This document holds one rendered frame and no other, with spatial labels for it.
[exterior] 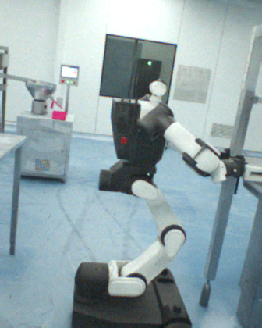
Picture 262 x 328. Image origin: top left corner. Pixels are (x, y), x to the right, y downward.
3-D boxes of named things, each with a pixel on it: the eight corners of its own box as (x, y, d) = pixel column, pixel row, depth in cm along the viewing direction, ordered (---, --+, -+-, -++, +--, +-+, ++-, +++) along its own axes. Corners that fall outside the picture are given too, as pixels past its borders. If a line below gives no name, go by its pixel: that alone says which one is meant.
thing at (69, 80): (55, 115, 435) (60, 63, 420) (56, 113, 444) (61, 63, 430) (74, 117, 438) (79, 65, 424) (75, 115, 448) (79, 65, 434)
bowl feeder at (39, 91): (20, 113, 408) (23, 81, 399) (26, 109, 442) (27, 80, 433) (63, 119, 415) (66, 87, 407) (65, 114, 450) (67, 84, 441)
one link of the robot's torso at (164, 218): (170, 256, 191) (123, 190, 178) (163, 240, 208) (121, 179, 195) (193, 241, 190) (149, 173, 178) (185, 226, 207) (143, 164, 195)
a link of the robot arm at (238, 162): (234, 152, 185) (220, 154, 178) (249, 157, 178) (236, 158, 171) (229, 175, 188) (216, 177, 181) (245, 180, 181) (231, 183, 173)
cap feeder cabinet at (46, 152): (12, 180, 410) (15, 115, 392) (20, 165, 464) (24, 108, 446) (66, 184, 420) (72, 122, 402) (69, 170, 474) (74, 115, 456)
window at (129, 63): (99, 95, 679) (106, 33, 652) (99, 95, 680) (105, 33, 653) (168, 104, 701) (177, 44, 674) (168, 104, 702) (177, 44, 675)
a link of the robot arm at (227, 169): (229, 156, 174) (214, 158, 167) (236, 177, 171) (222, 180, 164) (212, 164, 182) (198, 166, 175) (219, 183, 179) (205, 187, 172)
